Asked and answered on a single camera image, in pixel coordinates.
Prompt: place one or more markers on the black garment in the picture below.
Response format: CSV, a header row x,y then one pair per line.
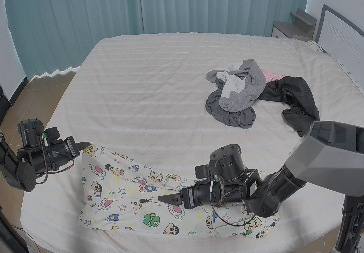
x,y
301,104

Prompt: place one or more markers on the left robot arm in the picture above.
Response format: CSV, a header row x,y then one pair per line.
x,y
25,175

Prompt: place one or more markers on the bed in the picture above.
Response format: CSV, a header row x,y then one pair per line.
x,y
142,104

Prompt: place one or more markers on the pink garment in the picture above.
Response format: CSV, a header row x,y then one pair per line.
x,y
273,75

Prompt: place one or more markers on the white printed pyjama top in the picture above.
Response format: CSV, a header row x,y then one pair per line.
x,y
128,189

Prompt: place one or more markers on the grey bedside table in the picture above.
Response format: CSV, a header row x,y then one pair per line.
x,y
293,26

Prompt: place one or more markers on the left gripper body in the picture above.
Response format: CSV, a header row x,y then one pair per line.
x,y
61,154

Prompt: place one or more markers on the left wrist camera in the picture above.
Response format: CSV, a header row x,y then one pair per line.
x,y
52,135

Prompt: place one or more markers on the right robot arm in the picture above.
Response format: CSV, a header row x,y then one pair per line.
x,y
327,155

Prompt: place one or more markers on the light grey and white garment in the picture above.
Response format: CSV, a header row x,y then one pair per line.
x,y
244,92

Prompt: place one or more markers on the dark grey garment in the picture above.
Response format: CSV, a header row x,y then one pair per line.
x,y
236,118

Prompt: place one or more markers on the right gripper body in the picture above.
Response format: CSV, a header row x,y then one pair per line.
x,y
199,195

